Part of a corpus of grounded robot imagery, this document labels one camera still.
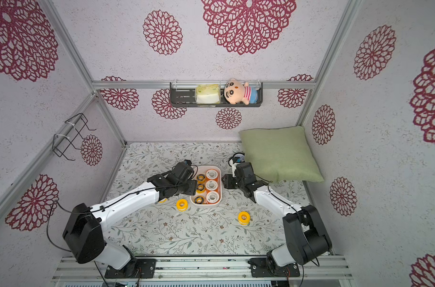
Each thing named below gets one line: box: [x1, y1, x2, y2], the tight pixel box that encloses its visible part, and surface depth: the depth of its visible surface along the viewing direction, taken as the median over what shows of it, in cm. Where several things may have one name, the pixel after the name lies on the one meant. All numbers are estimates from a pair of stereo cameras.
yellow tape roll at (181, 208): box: [176, 198, 189, 213], surface depth 92 cm
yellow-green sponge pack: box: [194, 84, 221, 105], surface depth 92 cm
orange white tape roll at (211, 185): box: [204, 179, 219, 193], surface depth 97 cm
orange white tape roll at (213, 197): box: [205, 190, 222, 205], surface depth 92 cm
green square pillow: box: [238, 125, 325, 183], surface depth 97 cm
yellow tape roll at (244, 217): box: [237, 211, 251, 226], surface depth 88 cm
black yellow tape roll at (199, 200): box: [193, 195, 205, 205], surface depth 94 cm
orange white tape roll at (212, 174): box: [205, 168, 219, 181], surface depth 102 cm
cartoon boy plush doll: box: [224, 77, 259, 106], surface depth 88 cm
